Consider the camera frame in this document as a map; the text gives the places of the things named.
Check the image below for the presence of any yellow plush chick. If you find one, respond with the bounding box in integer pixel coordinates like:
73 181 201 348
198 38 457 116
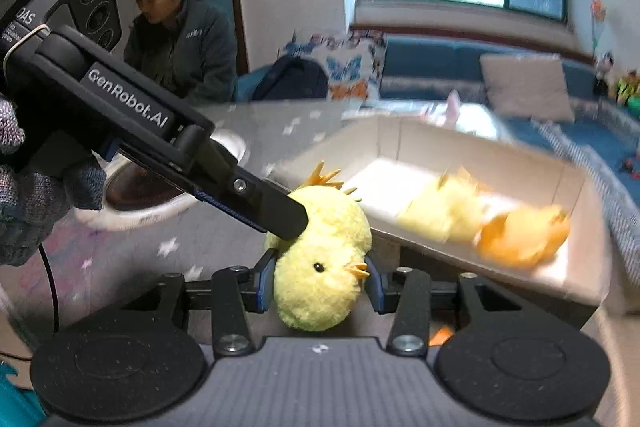
397 167 491 243
265 161 372 332

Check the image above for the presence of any green ring toy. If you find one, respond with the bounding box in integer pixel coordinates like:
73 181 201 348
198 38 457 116
626 96 640 118

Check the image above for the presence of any blue corner sofa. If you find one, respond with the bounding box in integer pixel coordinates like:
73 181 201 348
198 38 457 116
234 33 640 208

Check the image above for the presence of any orange toy block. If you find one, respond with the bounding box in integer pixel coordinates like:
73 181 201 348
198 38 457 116
428 326 454 347

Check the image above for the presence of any pink plastic bag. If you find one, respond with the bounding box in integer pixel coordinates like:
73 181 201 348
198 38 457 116
420 90 462 128

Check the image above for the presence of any cardboard shoe box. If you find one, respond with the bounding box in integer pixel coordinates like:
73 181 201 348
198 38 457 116
271 116 611 322

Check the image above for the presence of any gloved left hand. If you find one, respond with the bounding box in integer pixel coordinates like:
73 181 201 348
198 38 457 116
0 98 108 267

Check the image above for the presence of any orange plush duck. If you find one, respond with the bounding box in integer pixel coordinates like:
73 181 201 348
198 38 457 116
476 206 570 270

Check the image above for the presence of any round table hotpot burner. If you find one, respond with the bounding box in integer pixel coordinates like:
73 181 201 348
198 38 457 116
74 128 250 232

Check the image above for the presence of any panda plush toy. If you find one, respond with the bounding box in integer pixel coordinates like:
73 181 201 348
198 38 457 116
592 52 614 98

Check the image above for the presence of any butterfly print pillow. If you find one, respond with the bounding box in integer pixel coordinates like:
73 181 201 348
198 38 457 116
278 30 387 101

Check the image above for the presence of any yellow green plush toy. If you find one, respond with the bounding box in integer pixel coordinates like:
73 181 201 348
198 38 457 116
616 70 640 105

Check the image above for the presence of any dark blue backpack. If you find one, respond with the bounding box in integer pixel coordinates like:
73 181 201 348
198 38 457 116
252 55 329 102

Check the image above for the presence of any grey cushion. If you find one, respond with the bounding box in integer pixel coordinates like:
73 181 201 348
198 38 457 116
480 53 575 124

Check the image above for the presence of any lace sofa cover cloth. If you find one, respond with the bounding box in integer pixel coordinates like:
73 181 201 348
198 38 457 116
530 120 640 287

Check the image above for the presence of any seated person in fleece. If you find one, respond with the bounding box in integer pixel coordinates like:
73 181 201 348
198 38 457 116
124 0 238 107

